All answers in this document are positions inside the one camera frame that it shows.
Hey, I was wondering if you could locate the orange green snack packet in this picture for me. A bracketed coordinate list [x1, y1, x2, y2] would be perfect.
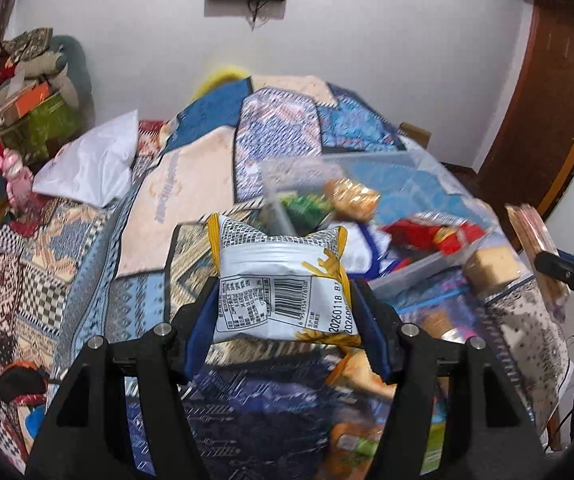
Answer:
[319, 421, 386, 480]

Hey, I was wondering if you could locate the orange crinkled snack packet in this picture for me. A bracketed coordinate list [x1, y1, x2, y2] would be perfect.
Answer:
[324, 178, 381, 224]

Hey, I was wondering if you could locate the light green snack packet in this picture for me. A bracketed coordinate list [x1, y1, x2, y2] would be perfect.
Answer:
[420, 394, 449, 478]

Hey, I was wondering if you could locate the round tan snack packet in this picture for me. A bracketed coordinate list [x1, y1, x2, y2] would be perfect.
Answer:
[419, 308, 468, 344]

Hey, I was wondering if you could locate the checkered patterned blanket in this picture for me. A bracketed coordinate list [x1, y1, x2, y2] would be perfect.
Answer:
[0, 195, 132, 476]

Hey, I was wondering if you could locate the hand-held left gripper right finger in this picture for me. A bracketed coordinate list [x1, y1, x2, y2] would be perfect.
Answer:
[350, 280, 551, 480]

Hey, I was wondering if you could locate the orange box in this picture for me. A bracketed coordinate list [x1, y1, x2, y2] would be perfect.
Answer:
[6, 82, 50, 121]

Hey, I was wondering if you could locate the blue patchwork quilt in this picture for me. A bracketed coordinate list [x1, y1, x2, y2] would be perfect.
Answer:
[159, 76, 568, 480]

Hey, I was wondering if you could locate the white blue plastic bag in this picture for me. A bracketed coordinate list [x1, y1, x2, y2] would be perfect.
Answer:
[345, 223, 401, 281]

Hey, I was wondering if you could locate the clear plastic storage bin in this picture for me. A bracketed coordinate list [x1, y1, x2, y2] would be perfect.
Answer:
[259, 152, 501, 292]

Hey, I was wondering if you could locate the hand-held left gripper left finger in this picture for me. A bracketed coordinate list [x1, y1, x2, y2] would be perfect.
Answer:
[26, 276, 221, 480]

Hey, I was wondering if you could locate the red snack packet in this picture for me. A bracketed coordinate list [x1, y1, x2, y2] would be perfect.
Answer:
[381, 218, 490, 257]

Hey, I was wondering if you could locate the yellow cloth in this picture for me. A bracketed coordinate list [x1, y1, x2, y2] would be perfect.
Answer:
[190, 63, 254, 102]

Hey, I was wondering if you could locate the white yellow snack packet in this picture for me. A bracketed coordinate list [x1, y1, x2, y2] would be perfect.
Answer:
[208, 213, 363, 350]

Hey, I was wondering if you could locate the pink plush toy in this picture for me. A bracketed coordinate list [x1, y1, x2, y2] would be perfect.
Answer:
[0, 149, 38, 212]

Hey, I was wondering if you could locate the wooden door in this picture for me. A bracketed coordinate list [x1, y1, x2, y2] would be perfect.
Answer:
[474, 0, 574, 221]

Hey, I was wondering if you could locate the black orange pouch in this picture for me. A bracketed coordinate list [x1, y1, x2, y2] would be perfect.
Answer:
[0, 361, 50, 406]

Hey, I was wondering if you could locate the white pillow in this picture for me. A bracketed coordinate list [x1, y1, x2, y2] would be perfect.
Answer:
[32, 109, 140, 208]

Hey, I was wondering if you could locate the green patterned box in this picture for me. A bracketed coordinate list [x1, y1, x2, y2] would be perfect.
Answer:
[0, 93, 86, 166]

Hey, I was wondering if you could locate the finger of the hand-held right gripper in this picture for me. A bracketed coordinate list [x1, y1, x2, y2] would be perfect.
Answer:
[534, 251, 574, 313]

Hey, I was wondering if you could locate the orange bread packet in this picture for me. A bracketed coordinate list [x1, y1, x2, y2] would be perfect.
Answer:
[328, 349, 399, 399]

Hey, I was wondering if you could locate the tan square snack packet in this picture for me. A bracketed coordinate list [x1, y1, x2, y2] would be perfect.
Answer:
[462, 246, 523, 295]

